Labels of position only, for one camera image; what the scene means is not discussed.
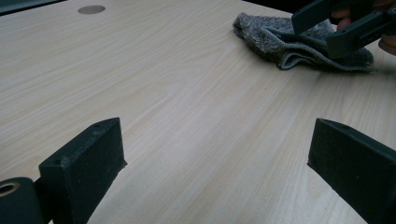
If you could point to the grey round table grommet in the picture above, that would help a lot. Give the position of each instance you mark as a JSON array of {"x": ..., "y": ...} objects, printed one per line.
[{"x": 91, "y": 9}]

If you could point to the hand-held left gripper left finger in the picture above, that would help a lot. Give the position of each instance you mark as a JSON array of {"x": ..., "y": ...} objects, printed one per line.
[{"x": 81, "y": 161}]

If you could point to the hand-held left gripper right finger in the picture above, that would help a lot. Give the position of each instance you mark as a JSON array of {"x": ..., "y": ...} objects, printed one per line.
[{"x": 355, "y": 168}]

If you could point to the grey fluffy cloth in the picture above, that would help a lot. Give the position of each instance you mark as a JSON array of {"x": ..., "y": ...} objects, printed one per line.
[{"x": 267, "y": 34}]

